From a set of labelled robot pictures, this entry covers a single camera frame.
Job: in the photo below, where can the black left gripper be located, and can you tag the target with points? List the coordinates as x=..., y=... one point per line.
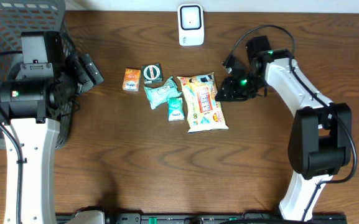
x=86, y=73

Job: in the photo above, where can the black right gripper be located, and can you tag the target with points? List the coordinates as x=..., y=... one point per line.
x=229, y=93

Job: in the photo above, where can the yellow white snack bag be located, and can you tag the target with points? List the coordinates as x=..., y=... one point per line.
x=204, y=112

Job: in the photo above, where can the orange tissue pack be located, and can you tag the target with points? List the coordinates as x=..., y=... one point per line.
x=131, y=80

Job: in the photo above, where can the green tissue pack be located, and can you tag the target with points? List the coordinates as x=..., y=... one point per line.
x=176, y=112

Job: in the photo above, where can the mint green snack pouch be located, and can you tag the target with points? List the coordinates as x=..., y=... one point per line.
x=162, y=94

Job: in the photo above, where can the round green white item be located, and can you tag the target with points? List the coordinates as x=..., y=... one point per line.
x=152, y=73

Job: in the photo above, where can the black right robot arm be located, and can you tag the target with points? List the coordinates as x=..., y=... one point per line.
x=321, y=141

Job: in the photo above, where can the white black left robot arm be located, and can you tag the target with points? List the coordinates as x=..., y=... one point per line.
x=36, y=107

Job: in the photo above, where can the white barcode scanner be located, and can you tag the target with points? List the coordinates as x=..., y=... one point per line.
x=190, y=25

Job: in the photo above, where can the dark grey plastic basket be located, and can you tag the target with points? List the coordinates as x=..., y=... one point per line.
x=18, y=16

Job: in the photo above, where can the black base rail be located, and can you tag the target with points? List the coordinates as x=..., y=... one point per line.
x=135, y=218

